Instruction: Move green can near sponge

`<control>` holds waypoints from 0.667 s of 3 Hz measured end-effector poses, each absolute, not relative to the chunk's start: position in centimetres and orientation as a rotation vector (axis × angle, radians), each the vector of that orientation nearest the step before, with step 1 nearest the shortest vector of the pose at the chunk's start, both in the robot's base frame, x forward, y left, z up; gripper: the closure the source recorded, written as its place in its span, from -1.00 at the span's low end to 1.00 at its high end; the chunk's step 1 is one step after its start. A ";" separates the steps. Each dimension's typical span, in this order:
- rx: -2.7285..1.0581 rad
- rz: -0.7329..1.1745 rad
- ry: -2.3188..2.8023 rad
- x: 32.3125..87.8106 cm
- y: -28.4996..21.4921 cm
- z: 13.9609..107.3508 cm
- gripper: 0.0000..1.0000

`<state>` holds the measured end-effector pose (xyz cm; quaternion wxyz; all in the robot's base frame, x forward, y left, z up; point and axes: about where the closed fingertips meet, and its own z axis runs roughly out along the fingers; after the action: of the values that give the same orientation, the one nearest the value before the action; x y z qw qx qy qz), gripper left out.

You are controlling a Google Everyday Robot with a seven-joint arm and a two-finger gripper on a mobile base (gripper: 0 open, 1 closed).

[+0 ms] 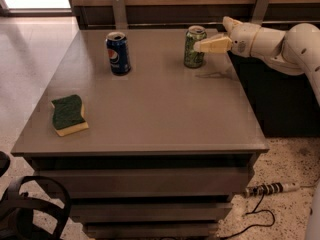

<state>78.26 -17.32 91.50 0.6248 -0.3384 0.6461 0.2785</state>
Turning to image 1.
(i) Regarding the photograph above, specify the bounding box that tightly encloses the white power strip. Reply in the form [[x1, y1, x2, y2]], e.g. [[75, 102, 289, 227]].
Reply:
[[243, 182, 300, 198]]

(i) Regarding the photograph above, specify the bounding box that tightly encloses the right metal wall bracket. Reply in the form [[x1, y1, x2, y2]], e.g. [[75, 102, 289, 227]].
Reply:
[[251, 0, 270, 25]]

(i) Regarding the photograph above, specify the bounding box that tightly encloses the green soda can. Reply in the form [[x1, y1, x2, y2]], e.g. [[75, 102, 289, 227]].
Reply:
[[184, 25, 207, 68]]

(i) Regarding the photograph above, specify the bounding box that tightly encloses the blue Pepsi can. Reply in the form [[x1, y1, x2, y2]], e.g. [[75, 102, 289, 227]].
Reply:
[[106, 31, 131, 75]]

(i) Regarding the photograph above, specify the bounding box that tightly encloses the black office chair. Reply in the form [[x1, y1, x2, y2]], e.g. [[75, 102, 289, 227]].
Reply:
[[0, 150, 72, 240]]

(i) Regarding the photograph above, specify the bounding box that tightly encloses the left metal wall bracket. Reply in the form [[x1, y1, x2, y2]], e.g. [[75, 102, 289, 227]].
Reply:
[[111, 0, 128, 30]]

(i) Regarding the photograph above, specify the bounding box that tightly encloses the black power cable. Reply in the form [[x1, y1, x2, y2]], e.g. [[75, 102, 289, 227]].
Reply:
[[218, 193, 277, 240]]

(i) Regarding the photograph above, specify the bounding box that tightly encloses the grey drawer cabinet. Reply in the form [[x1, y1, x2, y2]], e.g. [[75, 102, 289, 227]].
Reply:
[[12, 30, 268, 239]]

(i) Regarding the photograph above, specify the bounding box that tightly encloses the metal wall bracket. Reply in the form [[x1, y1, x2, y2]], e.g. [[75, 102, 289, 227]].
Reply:
[[251, 0, 270, 25], [111, 0, 128, 30]]

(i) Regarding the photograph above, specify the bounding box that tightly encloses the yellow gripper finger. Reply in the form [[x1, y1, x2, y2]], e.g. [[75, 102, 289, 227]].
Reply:
[[222, 16, 241, 34], [193, 34, 232, 54]]

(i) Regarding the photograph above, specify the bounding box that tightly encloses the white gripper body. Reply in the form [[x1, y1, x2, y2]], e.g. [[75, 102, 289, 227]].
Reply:
[[229, 23, 261, 58]]

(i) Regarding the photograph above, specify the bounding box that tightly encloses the green and yellow sponge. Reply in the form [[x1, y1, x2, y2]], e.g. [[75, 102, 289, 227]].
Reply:
[[51, 94, 89, 137]]

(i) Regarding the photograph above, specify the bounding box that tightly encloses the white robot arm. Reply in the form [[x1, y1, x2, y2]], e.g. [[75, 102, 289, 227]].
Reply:
[[193, 16, 320, 105]]

